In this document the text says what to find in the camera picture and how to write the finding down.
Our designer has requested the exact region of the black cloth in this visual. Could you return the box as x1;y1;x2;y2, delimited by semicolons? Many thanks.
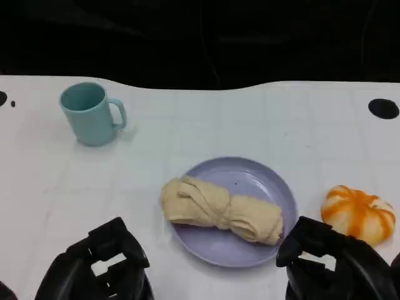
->
0;0;400;91

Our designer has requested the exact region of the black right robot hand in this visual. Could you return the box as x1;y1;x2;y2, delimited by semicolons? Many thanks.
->
276;215;395;300

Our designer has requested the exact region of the orange and white bread roll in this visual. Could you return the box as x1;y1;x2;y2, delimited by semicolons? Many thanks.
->
321;184;396;244

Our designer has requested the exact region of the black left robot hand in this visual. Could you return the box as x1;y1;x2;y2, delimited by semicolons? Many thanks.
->
34;216;156;300

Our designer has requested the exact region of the lilac plate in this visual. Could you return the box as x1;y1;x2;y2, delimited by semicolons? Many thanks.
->
170;156;298;269

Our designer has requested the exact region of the pale green mug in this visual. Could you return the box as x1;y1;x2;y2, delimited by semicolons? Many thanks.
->
59;81;128;147

